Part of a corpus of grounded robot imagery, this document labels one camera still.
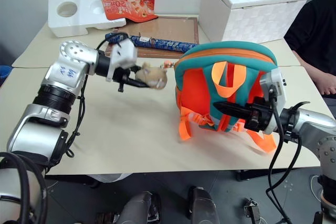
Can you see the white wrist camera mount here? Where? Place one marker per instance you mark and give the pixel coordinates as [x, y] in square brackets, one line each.
[123, 53]
[277, 82]

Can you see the wooden framed board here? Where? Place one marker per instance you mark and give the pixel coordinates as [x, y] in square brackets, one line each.
[168, 28]

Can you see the blue patterned rolled tube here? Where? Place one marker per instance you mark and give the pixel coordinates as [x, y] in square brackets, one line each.
[162, 43]

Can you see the person in black shirt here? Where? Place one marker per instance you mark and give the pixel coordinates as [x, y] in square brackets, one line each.
[315, 30]

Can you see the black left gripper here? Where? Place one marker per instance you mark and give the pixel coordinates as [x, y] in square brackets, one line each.
[121, 74]

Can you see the grey rounded shape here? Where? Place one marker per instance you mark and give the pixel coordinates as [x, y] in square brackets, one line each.
[141, 208]

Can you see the silver robot torso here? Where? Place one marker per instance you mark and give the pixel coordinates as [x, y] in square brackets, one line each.
[10, 195]

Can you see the small black metal clamp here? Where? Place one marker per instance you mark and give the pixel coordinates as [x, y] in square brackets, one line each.
[252, 209]

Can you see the beige plush toy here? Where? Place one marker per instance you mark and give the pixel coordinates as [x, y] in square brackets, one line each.
[153, 75]

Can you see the white styrofoam packing block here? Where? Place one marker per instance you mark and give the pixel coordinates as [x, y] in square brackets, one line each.
[78, 23]

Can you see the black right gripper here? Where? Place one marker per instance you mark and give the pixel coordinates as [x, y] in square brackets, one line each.
[260, 115]

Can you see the large white cardboard box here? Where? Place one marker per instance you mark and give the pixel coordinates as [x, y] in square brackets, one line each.
[252, 11]

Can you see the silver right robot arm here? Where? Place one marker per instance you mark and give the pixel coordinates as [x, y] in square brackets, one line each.
[309, 121]

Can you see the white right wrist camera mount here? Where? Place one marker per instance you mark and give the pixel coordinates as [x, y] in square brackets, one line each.
[277, 82]

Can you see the blue plastic object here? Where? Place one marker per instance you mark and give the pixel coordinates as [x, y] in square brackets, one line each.
[4, 74]

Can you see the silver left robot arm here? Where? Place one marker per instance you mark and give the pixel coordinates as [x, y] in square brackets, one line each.
[71, 74]

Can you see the black rounded shape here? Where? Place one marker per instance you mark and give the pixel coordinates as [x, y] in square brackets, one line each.
[203, 205]

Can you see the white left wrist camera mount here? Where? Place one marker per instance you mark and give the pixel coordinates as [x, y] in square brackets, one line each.
[123, 53]

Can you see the orange and teal backpack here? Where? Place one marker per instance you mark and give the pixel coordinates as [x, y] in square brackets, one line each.
[199, 82]

